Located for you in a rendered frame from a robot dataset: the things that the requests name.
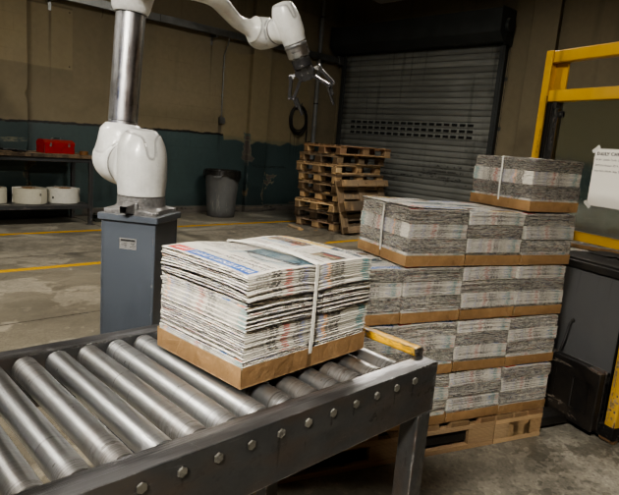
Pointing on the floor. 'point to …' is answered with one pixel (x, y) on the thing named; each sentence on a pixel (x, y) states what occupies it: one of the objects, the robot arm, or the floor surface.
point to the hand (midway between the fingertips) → (316, 106)
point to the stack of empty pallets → (320, 210)
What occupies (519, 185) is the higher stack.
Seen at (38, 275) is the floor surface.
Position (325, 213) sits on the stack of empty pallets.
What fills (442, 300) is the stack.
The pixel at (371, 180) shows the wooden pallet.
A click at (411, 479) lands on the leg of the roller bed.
